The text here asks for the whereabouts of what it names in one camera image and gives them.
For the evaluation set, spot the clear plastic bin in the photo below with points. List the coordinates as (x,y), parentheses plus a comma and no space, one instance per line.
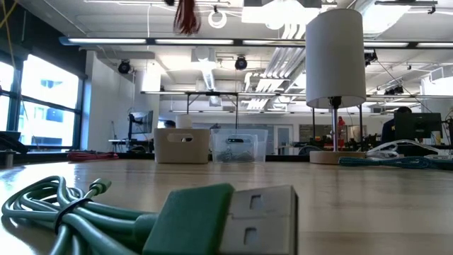
(262,141)

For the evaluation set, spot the white paper roll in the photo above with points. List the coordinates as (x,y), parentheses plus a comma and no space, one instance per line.
(184,122)

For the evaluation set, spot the person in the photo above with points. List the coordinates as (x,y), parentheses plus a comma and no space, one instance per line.
(170,124)
(387,132)

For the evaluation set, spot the glass door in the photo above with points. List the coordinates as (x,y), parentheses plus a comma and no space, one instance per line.
(283,141)

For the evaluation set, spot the beige plastic bin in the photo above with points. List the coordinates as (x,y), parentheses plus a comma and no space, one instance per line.
(170,152)

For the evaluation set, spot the black round ceiling fixture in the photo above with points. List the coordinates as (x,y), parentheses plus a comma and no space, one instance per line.
(241,63)
(124,66)

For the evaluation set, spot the silver monitor on stand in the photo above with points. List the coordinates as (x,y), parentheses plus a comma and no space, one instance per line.
(141,122)

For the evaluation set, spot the red distant object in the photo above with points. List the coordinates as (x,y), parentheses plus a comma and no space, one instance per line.
(340,121)

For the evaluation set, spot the white shade table lamp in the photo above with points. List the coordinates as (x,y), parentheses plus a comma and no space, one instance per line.
(334,56)

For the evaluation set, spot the long linear ceiling light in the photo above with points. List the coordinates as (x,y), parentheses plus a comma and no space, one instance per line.
(106,41)

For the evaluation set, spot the large glass window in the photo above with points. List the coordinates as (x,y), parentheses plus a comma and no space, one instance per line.
(49,81)

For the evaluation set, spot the black computer monitor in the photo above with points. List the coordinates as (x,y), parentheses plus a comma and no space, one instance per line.
(417,125)

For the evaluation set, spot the white ceiling air duct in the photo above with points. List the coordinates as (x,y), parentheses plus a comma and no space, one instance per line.
(207,71)

